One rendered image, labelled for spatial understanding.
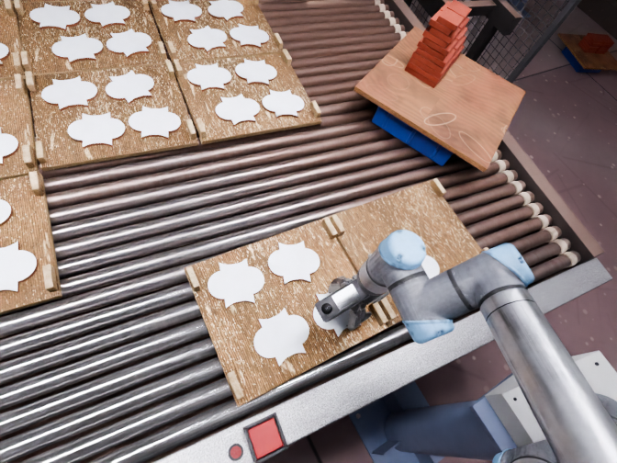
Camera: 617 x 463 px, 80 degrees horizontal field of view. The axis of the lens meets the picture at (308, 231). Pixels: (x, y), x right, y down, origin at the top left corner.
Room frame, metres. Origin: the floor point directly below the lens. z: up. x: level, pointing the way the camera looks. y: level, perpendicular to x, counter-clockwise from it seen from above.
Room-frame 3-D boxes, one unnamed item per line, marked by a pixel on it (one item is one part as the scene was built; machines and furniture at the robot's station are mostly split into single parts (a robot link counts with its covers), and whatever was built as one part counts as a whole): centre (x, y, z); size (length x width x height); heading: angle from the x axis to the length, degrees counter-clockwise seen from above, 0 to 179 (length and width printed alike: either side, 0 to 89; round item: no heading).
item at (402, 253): (0.37, -0.17, 1.24); 0.09 x 0.08 x 0.11; 42
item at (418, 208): (0.64, -0.30, 0.93); 0.41 x 0.35 x 0.02; 138
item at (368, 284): (0.37, -0.17, 1.16); 0.08 x 0.08 x 0.05
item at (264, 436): (0.02, -0.09, 0.92); 0.06 x 0.06 x 0.01; 44
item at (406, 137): (1.18, -0.23, 0.97); 0.31 x 0.31 x 0.10; 77
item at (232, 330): (0.33, -0.02, 0.93); 0.41 x 0.35 x 0.02; 138
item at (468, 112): (1.24, -0.25, 1.03); 0.50 x 0.50 x 0.02; 77
